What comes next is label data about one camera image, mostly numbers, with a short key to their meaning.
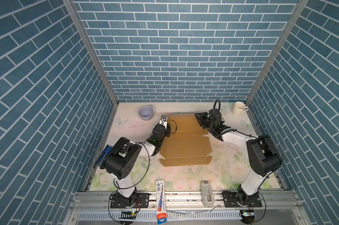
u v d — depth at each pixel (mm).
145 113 1094
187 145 968
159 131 721
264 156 487
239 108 1056
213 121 722
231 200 734
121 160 476
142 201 737
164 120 806
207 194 743
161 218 680
